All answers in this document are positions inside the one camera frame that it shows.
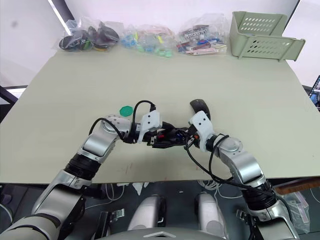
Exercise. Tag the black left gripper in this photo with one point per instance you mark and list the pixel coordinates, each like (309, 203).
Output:
(161, 136)

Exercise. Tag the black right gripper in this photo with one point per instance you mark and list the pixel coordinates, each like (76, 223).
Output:
(192, 137)

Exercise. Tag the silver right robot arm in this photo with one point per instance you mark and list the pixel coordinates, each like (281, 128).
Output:
(246, 167)

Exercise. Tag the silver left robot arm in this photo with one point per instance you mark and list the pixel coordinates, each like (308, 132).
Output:
(97, 145)

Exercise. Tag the black mouse cover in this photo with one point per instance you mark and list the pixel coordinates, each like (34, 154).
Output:
(198, 106)

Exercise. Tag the green plastic disc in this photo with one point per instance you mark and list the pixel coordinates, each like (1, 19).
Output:
(125, 111)

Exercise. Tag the white robot right thigh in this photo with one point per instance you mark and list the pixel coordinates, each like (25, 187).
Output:
(210, 212)

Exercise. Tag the white robot thigh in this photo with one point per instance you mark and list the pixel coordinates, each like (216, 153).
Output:
(146, 212)
(210, 212)

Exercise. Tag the white robot left thigh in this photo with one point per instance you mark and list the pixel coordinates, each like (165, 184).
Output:
(146, 212)

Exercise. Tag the plastic bag of blue-green items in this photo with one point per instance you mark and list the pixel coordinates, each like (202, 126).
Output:
(147, 42)

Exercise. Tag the plastic bag of cards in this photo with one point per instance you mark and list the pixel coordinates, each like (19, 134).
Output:
(200, 40)

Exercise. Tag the grey robot torso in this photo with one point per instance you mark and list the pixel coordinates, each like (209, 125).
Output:
(162, 235)

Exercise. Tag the pale green plastic basket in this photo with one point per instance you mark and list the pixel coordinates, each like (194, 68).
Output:
(260, 45)

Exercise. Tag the brown wooden board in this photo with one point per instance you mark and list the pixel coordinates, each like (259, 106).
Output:
(297, 186)

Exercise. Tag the plastic bag of dark items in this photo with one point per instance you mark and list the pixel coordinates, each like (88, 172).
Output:
(85, 37)

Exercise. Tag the clear plastic bag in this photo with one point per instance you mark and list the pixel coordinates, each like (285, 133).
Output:
(300, 207)

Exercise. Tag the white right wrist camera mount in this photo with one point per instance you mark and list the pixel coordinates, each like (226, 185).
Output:
(202, 125)

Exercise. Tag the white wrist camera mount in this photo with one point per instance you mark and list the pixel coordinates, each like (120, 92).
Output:
(202, 125)
(149, 122)

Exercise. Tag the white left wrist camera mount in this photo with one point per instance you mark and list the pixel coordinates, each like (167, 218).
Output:
(149, 122)

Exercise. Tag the black metal frame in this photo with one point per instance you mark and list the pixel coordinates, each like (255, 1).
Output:
(10, 93)

